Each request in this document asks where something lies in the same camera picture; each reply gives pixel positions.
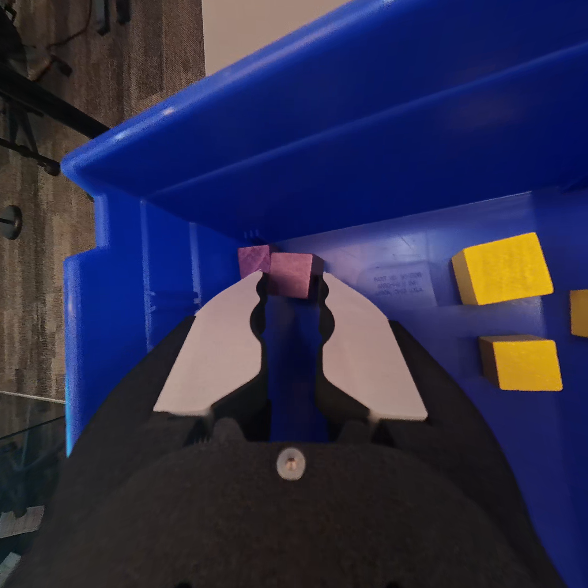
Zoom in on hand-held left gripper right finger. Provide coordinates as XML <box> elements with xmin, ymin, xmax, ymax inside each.
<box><xmin>316</xmin><ymin>272</ymin><xmax>430</xmax><ymax>422</ymax></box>

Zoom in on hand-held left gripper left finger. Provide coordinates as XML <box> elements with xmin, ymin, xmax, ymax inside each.
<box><xmin>152</xmin><ymin>271</ymin><xmax>269</xmax><ymax>418</ymax></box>

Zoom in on purple cubes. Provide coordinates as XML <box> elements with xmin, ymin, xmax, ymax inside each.
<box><xmin>268</xmin><ymin>253</ymin><xmax>324</xmax><ymax>300</ymax></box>

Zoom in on blue plastic bin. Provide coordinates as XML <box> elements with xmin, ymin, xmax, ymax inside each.
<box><xmin>60</xmin><ymin>0</ymin><xmax>588</xmax><ymax>588</ymax></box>

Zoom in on purple wooden cube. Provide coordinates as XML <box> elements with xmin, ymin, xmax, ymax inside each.
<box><xmin>238</xmin><ymin>245</ymin><xmax>273</xmax><ymax>280</ymax></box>

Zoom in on yellow wooden cube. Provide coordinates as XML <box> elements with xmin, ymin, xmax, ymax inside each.
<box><xmin>451</xmin><ymin>232</ymin><xmax>554</xmax><ymax>306</ymax></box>
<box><xmin>570</xmin><ymin>289</ymin><xmax>588</xmax><ymax>338</ymax></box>
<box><xmin>479</xmin><ymin>335</ymin><xmax>563</xmax><ymax>392</ymax></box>

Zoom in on round black floor base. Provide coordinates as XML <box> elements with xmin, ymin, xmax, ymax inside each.
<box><xmin>0</xmin><ymin>205</ymin><xmax>23</xmax><ymax>240</ymax></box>

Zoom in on black tripod base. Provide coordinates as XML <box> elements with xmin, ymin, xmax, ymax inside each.
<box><xmin>0</xmin><ymin>60</ymin><xmax>111</xmax><ymax>177</ymax></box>

